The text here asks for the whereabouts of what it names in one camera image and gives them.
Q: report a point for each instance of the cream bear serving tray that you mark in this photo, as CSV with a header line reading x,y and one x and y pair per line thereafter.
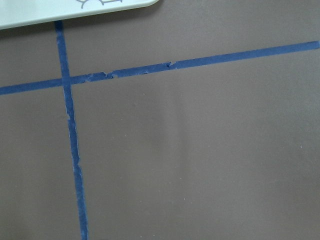
x,y
19,13

